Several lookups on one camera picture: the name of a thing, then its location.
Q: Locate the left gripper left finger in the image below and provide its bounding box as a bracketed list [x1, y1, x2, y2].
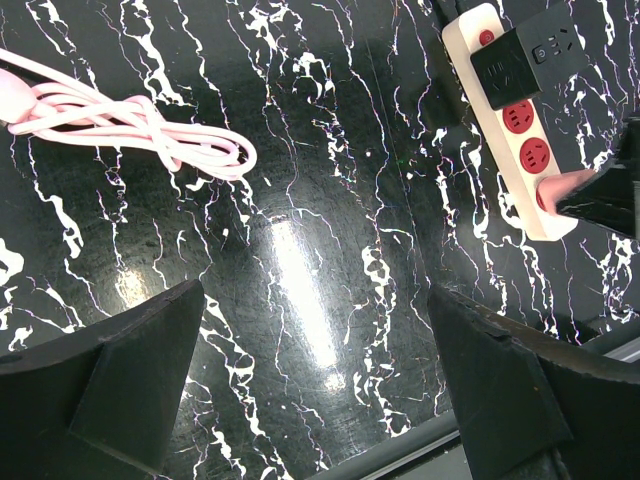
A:
[1, 280, 205, 479]

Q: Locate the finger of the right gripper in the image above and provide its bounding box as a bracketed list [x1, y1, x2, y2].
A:
[556, 117, 639, 238]

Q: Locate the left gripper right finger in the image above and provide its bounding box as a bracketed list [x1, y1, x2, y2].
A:
[428, 286, 639, 479]

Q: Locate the pink cube plug adapter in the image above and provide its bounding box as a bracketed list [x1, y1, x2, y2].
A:
[536, 169, 596, 216]

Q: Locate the black smart plug adapter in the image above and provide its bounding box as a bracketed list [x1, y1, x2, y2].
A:
[470, 2, 588, 111]

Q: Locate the pink cable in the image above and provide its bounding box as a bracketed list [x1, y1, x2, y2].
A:
[0, 47, 259, 182]

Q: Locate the beige red power strip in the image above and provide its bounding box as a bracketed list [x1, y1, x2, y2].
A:
[442, 2, 577, 242]

